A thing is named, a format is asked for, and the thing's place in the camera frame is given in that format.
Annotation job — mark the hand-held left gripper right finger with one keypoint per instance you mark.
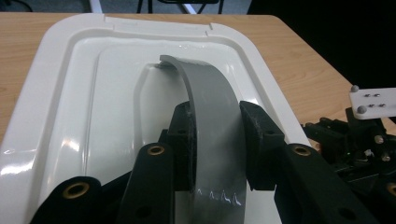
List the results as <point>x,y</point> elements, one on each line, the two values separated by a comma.
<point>263,149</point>

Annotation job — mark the black folding chair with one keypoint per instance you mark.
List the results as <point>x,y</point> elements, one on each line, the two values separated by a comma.
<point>183,4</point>

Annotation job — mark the white desk frame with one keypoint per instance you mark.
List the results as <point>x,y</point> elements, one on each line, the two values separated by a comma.
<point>96,5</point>

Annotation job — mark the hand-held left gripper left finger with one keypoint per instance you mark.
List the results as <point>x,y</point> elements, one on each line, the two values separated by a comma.
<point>180,146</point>

